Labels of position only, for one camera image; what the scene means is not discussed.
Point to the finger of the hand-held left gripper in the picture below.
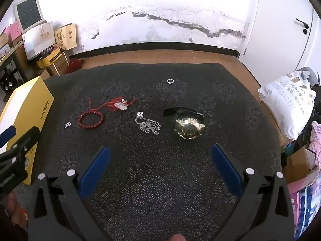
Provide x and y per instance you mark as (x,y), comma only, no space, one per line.
(7,135)
(23,140)

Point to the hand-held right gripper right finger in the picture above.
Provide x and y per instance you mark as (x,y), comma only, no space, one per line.
(227,168)

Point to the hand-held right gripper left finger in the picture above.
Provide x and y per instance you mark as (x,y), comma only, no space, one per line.
(96,168)

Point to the white bin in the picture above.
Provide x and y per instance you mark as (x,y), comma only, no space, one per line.
(22,105)

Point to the small silver earring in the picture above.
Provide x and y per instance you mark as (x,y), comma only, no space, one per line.
(67,125)

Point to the person's left hand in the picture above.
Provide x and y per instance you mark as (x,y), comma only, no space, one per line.
(13,208)

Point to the dark patterned mat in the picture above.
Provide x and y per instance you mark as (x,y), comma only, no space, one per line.
(155,168)

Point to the open cardboard box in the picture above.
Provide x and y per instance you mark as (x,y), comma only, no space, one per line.
(298,165)

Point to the brown cardboard box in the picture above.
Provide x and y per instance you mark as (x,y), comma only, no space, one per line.
(59,66)

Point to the yellow and black box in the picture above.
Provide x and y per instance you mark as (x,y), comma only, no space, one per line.
(49,59)

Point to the pink and blue package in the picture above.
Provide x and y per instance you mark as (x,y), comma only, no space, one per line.
(304,203)

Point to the red cloth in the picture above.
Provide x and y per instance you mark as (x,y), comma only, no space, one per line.
(75,66)

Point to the white printed plastic bag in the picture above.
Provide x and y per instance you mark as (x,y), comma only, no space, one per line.
(288,100)

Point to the pink packet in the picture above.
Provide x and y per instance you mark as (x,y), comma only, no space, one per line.
(316,143)

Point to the white box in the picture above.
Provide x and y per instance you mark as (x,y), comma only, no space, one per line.
(40,40)

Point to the pink box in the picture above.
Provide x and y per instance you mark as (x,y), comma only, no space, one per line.
(13,31)

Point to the old white monitor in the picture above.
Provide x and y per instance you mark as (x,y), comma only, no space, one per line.
(27,12)

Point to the white door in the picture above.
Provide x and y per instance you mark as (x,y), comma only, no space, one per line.
(280,17)

